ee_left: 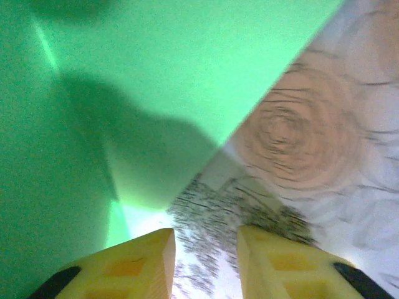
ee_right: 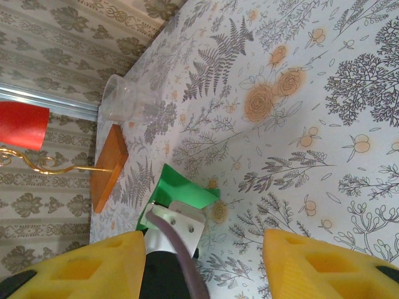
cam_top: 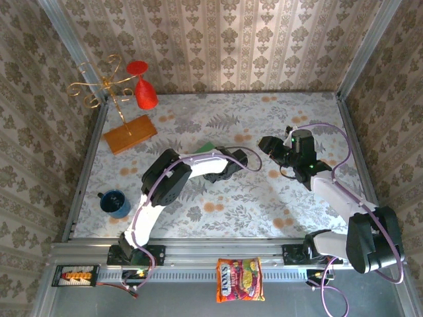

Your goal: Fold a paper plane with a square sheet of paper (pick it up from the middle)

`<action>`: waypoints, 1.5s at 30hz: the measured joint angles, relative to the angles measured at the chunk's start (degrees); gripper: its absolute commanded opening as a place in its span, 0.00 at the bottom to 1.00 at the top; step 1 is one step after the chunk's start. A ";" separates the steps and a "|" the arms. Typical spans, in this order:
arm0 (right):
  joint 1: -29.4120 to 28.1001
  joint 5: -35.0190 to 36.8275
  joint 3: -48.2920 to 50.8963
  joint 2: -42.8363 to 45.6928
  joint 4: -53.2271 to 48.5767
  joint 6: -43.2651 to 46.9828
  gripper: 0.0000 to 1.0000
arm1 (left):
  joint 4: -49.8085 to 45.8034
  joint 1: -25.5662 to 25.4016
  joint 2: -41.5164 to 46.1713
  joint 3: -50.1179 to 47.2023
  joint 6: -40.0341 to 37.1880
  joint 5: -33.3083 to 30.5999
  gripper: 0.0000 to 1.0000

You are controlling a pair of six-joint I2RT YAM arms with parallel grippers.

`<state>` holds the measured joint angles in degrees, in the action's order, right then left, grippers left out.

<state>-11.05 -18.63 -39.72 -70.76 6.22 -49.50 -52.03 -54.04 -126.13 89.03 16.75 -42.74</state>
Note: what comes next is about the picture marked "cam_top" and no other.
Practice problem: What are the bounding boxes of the green paper sheet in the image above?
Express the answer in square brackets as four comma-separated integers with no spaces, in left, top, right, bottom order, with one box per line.
[193,141,215,155]

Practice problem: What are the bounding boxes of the floral table cover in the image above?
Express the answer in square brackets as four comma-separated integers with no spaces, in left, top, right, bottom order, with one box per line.
[73,92,377,239]

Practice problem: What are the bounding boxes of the red wine glass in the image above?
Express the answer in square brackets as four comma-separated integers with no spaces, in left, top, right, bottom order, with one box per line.
[126,61,159,110]

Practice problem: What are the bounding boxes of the orange candy bag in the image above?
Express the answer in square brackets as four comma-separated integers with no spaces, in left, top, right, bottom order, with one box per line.
[216,258,266,304]

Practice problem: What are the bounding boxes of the small right circuit board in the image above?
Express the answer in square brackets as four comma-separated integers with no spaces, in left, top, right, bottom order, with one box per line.
[305,269,335,285]

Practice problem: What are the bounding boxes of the small circuit board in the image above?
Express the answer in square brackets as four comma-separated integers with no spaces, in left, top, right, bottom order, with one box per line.
[121,269,150,282]
[305,269,335,285]

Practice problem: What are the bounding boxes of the blue mug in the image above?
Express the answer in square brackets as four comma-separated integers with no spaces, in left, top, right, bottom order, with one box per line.
[97,189,132,219]

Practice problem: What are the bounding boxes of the small left circuit board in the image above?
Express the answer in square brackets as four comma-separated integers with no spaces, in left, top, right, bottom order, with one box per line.
[121,269,150,282]

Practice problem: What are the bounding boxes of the black board yellow connectors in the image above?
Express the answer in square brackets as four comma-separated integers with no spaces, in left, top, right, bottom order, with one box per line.
[52,265,101,287]

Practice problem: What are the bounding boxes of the aluminium frame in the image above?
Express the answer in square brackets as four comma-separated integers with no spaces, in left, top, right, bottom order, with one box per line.
[31,0,423,317]

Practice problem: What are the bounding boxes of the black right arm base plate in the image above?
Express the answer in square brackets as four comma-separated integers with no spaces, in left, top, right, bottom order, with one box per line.
[282,244,344,265]

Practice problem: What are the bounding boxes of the gold wire rack wooden base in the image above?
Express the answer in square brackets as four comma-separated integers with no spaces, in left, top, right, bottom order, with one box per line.
[67,54,159,155]

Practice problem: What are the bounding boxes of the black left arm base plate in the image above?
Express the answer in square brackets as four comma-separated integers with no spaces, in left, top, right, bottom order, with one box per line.
[106,244,167,266]

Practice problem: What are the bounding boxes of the grey slotted cable duct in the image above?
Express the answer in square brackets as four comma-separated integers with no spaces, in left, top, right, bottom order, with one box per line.
[98,266,309,282]

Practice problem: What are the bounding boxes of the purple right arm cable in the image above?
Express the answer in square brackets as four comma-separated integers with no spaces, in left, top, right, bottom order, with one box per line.
[290,122,406,317]

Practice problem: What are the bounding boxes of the red and black wires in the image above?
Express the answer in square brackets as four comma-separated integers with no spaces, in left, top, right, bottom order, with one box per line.
[96,281,139,300]

